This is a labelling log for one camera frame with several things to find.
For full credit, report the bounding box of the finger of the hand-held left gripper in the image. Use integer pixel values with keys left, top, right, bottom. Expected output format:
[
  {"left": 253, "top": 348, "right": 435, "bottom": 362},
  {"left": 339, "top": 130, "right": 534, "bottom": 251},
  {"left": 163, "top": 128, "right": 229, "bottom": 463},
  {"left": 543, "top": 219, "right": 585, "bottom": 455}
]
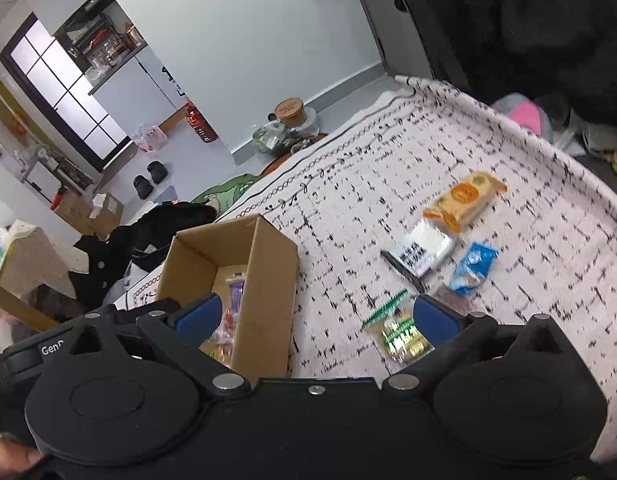
[{"left": 101, "top": 298, "right": 183, "bottom": 322}]

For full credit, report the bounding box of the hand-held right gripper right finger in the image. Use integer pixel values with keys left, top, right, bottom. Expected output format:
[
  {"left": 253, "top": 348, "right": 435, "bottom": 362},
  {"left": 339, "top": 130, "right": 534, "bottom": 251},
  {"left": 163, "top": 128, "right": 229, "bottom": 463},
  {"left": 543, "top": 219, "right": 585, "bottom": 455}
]
[{"left": 383, "top": 294, "right": 571, "bottom": 398}]

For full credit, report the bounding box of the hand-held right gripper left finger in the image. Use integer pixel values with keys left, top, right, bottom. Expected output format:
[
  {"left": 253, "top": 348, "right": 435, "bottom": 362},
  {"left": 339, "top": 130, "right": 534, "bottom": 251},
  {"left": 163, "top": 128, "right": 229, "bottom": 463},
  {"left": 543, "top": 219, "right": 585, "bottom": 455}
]
[{"left": 63, "top": 292, "right": 252, "bottom": 401}]

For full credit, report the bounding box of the green yellow snack packet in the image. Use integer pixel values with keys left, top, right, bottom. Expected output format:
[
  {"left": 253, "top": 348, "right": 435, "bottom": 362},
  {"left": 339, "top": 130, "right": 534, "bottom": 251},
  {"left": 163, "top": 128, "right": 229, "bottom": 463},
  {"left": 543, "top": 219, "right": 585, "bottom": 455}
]
[{"left": 362, "top": 290, "right": 436, "bottom": 366}]

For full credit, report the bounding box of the small blue snack packet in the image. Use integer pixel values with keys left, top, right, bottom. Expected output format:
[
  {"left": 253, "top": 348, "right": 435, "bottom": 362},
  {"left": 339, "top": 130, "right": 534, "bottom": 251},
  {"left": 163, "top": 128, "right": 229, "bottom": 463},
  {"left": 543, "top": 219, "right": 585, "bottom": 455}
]
[{"left": 445, "top": 240, "right": 500, "bottom": 297}]

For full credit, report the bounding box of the white black-label snack packet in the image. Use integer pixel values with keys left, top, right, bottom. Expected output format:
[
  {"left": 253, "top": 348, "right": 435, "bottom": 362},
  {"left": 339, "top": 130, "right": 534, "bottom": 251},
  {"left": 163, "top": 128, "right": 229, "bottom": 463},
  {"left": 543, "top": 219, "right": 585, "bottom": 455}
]
[{"left": 381, "top": 217, "right": 456, "bottom": 293}]

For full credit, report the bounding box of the orange snack packet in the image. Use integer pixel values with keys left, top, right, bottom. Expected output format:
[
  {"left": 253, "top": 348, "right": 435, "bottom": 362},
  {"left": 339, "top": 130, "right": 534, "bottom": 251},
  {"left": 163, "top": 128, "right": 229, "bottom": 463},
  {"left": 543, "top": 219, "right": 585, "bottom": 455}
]
[{"left": 422, "top": 171, "right": 508, "bottom": 235}]

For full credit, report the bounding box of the person's left hand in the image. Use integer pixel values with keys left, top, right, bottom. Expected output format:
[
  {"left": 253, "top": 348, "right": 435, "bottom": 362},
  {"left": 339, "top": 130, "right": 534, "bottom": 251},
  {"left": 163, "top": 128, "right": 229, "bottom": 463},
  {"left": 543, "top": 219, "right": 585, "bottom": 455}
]
[{"left": 0, "top": 436, "right": 44, "bottom": 479}]

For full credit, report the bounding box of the black garment with white buttons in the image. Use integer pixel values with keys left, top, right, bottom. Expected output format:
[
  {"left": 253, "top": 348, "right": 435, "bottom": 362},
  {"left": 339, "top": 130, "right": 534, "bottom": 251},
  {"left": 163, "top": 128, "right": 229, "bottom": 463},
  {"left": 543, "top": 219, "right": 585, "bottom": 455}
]
[{"left": 71, "top": 235, "right": 134, "bottom": 311}]

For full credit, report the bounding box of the black trousers pile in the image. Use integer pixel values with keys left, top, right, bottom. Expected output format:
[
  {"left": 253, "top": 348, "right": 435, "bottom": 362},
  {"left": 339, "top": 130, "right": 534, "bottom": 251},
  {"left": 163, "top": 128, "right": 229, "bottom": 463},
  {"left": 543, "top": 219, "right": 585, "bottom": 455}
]
[{"left": 108, "top": 201, "right": 219, "bottom": 281}]

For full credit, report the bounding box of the cream dotted cloth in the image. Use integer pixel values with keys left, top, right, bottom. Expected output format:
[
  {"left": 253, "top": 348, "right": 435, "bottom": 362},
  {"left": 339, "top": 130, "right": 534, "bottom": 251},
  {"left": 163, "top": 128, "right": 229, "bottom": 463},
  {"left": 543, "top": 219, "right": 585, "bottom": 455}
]
[{"left": 0, "top": 220, "right": 76, "bottom": 298}]

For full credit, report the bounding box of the cardboard box with tissue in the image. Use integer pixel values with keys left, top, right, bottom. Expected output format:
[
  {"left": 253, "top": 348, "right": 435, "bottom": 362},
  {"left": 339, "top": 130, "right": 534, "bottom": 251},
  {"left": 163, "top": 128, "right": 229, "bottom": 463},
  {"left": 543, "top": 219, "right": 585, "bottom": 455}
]
[{"left": 88, "top": 192, "right": 124, "bottom": 238}]

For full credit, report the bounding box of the tall cardboard box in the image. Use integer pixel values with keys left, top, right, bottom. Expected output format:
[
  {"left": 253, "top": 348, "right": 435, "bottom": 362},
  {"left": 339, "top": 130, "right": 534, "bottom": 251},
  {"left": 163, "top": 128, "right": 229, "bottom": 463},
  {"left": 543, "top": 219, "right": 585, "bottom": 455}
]
[{"left": 53, "top": 190, "right": 92, "bottom": 233}]

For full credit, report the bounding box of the green cartoon floor mat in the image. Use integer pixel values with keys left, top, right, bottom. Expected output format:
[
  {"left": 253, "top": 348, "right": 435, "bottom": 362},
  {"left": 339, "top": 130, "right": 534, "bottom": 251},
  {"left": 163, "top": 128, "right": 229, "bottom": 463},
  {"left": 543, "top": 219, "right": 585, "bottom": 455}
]
[{"left": 191, "top": 174, "right": 264, "bottom": 208}]

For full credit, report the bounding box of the white black-patterned blanket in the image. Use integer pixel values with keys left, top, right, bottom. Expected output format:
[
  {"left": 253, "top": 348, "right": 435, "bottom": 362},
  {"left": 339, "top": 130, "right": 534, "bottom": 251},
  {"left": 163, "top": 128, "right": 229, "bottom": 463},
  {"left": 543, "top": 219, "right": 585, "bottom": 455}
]
[{"left": 126, "top": 76, "right": 617, "bottom": 466}]

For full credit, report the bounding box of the shrink-wrapped water bottle pack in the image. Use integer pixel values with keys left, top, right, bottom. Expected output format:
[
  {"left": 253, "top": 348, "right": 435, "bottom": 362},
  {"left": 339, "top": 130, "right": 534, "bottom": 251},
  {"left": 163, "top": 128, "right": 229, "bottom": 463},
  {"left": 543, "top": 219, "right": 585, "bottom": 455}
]
[{"left": 132, "top": 124, "right": 168, "bottom": 153}]

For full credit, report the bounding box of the clear plastic rubbish bag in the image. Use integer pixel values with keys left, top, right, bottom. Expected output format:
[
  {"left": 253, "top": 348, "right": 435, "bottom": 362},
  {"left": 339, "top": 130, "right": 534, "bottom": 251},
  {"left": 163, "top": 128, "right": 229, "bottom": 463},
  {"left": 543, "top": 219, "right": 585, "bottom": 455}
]
[{"left": 252, "top": 121, "right": 289, "bottom": 153}]

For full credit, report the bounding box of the red oil bottle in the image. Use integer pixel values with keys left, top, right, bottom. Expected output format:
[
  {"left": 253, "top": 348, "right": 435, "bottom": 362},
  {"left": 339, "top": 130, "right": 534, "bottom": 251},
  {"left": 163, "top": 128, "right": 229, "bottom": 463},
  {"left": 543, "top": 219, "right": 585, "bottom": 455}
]
[{"left": 184, "top": 102, "right": 219, "bottom": 143}]

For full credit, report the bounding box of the brown round tub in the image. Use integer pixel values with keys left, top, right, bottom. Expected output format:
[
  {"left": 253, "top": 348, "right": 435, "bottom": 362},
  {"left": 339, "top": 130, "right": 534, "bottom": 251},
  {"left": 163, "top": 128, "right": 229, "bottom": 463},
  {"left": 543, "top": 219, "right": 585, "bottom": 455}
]
[{"left": 274, "top": 98, "right": 309, "bottom": 128}]

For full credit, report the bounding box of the pink plush item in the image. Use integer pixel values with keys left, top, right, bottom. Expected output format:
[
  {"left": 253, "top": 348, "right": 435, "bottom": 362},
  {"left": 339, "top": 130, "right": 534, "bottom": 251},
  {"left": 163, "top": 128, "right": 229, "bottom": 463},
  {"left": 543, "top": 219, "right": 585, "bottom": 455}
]
[{"left": 491, "top": 94, "right": 551, "bottom": 136}]

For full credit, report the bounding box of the white kitchen cabinet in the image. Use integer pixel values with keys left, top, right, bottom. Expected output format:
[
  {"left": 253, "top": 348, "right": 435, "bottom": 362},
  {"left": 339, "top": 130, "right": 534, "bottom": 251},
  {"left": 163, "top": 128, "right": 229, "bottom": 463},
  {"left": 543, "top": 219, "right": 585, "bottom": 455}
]
[{"left": 18, "top": 0, "right": 189, "bottom": 126}]

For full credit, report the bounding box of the dark framed glass door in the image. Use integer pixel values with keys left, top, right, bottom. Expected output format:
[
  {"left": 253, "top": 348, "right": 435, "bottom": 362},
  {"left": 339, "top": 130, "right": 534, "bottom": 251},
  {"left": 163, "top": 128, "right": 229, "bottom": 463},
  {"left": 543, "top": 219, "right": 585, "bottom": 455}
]
[{"left": 0, "top": 12, "right": 139, "bottom": 173}]

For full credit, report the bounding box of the black fleece pile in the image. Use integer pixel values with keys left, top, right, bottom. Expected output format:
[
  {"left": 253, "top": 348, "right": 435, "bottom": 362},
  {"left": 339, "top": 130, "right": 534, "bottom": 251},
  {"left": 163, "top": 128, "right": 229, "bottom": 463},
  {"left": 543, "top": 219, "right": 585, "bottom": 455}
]
[{"left": 378, "top": 0, "right": 617, "bottom": 126}]

